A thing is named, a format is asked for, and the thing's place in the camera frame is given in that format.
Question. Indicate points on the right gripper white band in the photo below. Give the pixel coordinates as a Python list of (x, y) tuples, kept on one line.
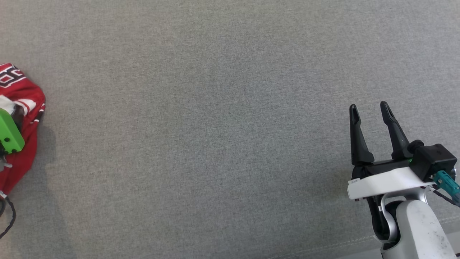
[(384, 181)]

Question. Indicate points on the red white sports jersey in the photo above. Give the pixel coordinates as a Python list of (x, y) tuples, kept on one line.
[(30, 90)]

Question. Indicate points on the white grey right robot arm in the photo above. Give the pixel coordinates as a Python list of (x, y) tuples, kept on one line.
[(420, 230)]

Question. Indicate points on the teal right camera connector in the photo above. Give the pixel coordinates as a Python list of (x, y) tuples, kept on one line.
[(447, 185)]

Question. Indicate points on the grey fabric sofa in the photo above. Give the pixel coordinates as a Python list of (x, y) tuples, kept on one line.
[(215, 126)]

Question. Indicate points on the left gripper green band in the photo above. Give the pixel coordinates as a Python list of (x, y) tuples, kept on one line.
[(10, 135)]

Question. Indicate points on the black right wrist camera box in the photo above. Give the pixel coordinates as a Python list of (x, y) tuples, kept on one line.
[(433, 160)]

